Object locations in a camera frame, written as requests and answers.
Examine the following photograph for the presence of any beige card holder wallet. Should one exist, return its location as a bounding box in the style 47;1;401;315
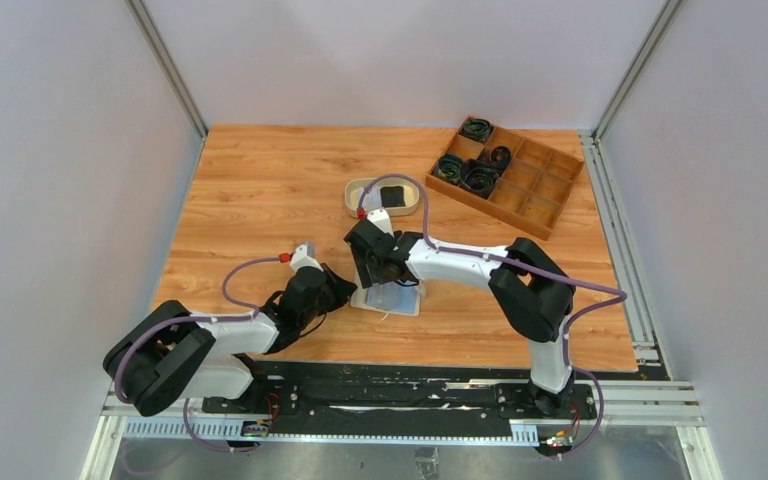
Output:
350;274;426;316

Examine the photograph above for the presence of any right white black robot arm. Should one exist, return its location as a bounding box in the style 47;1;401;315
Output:
344;219;576;418

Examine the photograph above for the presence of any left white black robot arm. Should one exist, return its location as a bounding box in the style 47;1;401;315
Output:
102;264;357;417

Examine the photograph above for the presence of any white card in tray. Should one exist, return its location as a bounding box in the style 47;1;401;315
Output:
359;187;383;210

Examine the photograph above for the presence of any black card in tray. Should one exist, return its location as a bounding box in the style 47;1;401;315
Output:
380;185;406;208

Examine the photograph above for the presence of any beige oval tray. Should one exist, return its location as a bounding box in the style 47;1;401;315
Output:
344;177;421;218

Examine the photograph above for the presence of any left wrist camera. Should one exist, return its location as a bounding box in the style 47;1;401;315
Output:
289;241;324;273

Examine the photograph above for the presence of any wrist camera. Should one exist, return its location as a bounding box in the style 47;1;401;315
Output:
365;208;394;235
289;241;324;273

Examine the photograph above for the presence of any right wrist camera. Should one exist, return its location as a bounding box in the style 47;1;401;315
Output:
365;208;394;235

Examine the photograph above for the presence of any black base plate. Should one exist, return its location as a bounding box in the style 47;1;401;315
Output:
192;361;598;437

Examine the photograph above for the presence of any large coiled black cable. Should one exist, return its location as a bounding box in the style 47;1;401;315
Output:
460;161;502;199

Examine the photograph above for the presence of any coiled black cable top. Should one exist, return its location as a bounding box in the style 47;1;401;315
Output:
460;117;494;144

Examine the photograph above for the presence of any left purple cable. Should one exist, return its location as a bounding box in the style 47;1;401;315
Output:
113;253;293;454

